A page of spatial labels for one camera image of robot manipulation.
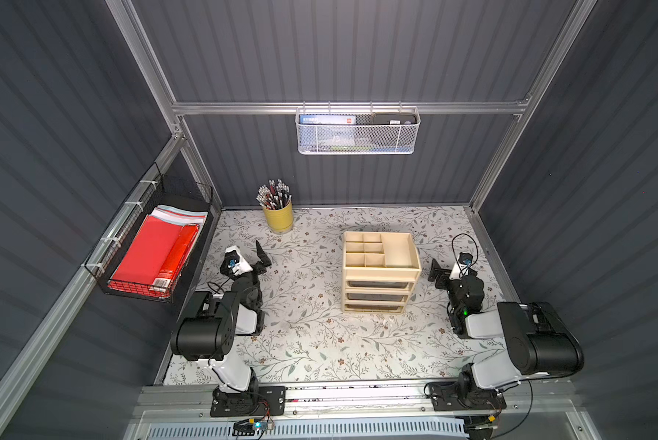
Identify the clear top drawer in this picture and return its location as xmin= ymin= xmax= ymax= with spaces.
xmin=347 ymin=280 xmax=413 ymax=290

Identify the beige drawer organizer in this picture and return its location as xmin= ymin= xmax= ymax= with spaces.
xmin=341 ymin=231 xmax=422 ymax=312

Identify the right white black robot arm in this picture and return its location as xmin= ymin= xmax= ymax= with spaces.
xmin=428 ymin=254 xmax=585 ymax=399

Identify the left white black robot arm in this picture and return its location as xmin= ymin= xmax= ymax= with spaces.
xmin=169 ymin=243 xmax=272 ymax=397

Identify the bottom drawer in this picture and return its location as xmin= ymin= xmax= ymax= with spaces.
xmin=344 ymin=304 xmax=404 ymax=314

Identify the yellow pen cup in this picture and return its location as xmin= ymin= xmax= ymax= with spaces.
xmin=263 ymin=202 xmax=293 ymax=234

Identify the bundle of pens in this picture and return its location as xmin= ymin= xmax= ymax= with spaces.
xmin=257 ymin=180 xmax=292 ymax=211

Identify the red folder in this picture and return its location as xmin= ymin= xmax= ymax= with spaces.
xmin=107 ymin=205 xmax=207 ymax=299

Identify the small green circuit board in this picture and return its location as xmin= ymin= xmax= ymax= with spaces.
xmin=232 ymin=418 xmax=275 ymax=438

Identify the white ventilation grille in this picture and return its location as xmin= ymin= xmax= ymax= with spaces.
xmin=142 ymin=416 xmax=469 ymax=439

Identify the blue box in basket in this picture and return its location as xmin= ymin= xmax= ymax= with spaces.
xmin=297 ymin=115 xmax=357 ymax=151

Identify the black device in basket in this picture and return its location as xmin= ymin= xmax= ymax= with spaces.
xmin=370 ymin=112 xmax=419 ymax=126

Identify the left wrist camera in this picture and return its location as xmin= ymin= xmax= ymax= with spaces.
xmin=220 ymin=246 xmax=253 ymax=280

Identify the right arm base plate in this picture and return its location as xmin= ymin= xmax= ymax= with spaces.
xmin=424 ymin=381 xmax=507 ymax=413

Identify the black wire side basket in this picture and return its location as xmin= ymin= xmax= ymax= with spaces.
xmin=84 ymin=164 xmax=213 ymax=303

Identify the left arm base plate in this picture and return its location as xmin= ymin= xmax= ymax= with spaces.
xmin=210 ymin=386 xmax=287 ymax=418

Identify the white wire wall basket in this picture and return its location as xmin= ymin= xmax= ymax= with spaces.
xmin=294 ymin=106 xmax=422 ymax=155

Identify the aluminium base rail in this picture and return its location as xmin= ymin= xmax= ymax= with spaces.
xmin=130 ymin=379 xmax=583 ymax=425

